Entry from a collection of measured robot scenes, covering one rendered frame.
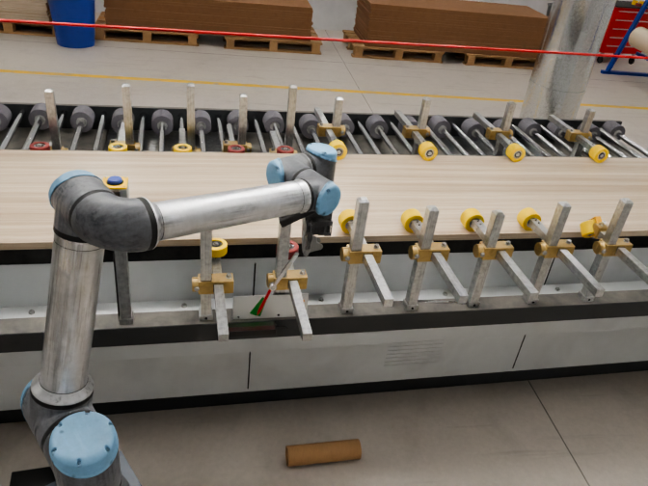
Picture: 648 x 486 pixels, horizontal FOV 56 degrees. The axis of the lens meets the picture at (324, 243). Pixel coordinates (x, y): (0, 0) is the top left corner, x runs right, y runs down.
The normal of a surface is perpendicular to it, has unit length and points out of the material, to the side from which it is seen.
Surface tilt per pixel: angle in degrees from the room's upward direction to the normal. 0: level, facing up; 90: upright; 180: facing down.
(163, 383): 90
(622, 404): 0
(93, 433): 5
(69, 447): 5
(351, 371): 90
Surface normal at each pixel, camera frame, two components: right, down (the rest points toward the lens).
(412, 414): 0.11, -0.84
